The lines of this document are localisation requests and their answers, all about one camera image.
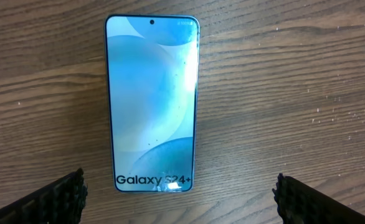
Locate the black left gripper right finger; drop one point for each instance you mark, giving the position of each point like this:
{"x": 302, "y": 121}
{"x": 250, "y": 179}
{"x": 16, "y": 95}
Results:
{"x": 299, "y": 203}

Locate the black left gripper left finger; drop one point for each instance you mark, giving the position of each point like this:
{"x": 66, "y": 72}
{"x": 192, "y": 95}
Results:
{"x": 60, "y": 202}

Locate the blue Galaxy smartphone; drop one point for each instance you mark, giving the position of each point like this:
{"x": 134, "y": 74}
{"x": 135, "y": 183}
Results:
{"x": 152, "y": 76}

